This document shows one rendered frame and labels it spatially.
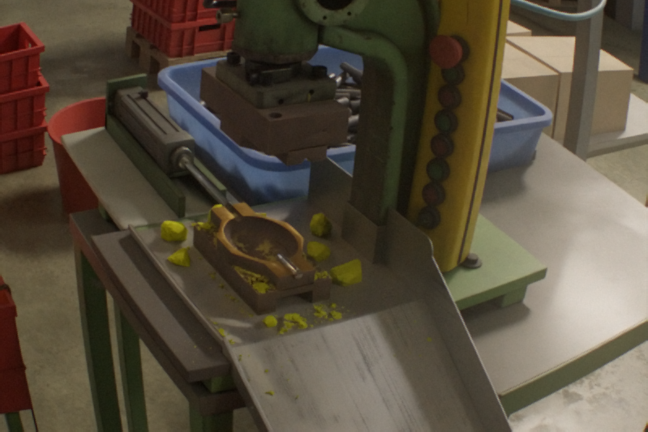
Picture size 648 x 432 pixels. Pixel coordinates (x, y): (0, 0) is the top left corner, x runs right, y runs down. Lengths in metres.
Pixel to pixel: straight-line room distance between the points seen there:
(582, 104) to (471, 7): 1.52
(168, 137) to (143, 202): 0.09
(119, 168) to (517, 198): 0.61
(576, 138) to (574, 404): 0.77
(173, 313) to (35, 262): 2.04
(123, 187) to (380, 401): 0.50
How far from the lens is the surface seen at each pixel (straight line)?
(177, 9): 4.35
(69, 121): 3.52
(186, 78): 1.69
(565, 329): 1.26
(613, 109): 3.07
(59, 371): 2.64
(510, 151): 1.64
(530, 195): 1.59
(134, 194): 1.36
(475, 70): 1.14
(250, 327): 1.10
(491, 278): 1.25
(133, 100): 1.49
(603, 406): 2.73
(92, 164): 1.45
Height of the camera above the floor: 1.62
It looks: 26 degrees down
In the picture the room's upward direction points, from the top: 5 degrees clockwise
